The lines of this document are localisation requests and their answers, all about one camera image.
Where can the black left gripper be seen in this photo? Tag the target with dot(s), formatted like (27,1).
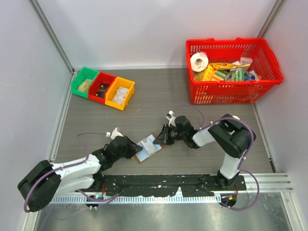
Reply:
(133,148)

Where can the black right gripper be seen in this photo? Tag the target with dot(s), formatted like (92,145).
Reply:
(164,137)

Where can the brown leather card holder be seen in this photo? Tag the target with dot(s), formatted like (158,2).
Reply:
(143,155)

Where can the silver white card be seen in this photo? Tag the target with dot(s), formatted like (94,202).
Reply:
(119,99)

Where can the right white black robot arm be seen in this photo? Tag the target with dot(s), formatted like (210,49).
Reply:
(231,134)

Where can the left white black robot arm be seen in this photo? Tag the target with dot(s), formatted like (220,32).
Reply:
(46,180)

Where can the silver card in yellow bin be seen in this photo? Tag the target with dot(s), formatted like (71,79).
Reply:
(122,92)

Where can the black cards in red bin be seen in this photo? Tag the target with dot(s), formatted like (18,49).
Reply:
(102,90)

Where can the gold cards in green bin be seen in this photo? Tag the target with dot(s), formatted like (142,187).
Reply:
(83,87)

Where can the yellow plastic bin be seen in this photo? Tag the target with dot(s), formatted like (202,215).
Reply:
(119,82)

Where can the red plastic bin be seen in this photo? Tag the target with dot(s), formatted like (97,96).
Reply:
(99,87)

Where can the green plastic bin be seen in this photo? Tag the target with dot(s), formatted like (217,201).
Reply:
(84,73)

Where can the yellow snack packets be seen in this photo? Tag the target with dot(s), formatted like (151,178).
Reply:
(214,72)

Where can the white tape roll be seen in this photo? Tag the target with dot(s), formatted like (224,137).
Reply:
(199,61)

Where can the red shopping basket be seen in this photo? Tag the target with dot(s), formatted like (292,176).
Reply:
(264,63)

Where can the green white package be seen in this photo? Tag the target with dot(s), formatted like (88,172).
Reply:
(237,75)

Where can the blue white package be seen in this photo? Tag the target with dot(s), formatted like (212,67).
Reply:
(251,75)

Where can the white pink box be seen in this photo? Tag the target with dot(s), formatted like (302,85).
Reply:
(244,62)

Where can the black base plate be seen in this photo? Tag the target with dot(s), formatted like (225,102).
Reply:
(191,185)

